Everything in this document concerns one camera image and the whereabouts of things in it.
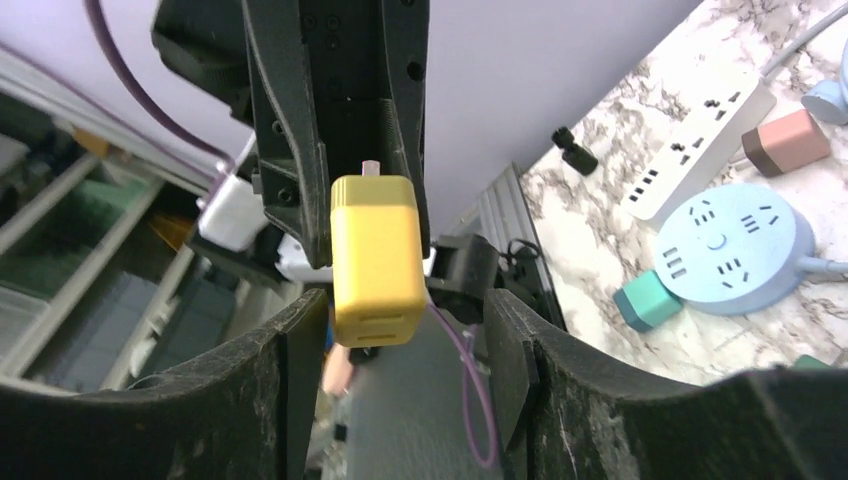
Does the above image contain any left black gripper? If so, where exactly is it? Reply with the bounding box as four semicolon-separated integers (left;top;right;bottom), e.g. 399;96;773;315
242;1;430;268

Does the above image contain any grey cable left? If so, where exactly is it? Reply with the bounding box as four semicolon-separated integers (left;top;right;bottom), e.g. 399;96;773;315
758;0;848;81

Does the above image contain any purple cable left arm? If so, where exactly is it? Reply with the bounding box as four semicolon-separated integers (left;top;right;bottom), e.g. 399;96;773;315
82;0;236;174

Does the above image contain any teal plug adapter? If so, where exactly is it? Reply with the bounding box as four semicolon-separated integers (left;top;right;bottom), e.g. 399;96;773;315
612;270;683;333

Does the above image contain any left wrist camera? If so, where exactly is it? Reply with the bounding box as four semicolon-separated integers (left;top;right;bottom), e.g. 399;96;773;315
197;175;269;252

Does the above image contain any round blue power strip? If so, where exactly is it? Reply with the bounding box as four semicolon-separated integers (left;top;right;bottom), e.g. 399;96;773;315
654;184;815;316

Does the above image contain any green plug adapter lower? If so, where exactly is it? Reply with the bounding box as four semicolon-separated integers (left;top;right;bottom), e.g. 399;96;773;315
792;355;831;370

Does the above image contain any brown pink plug adapter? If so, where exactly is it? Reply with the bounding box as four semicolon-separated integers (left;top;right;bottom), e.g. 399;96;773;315
741;109;831;178

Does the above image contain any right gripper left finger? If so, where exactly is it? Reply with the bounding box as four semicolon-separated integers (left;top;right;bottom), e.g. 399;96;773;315
1;289;328;479

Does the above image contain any white power strip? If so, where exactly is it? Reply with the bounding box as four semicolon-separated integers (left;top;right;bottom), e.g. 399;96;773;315
620;74;776;229

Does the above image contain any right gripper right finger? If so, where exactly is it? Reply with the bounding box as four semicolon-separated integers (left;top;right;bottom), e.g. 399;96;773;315
484;289;847;479

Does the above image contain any yellow plug adapter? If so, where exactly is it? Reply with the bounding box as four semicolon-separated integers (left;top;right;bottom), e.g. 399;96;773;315
330;175;427;348

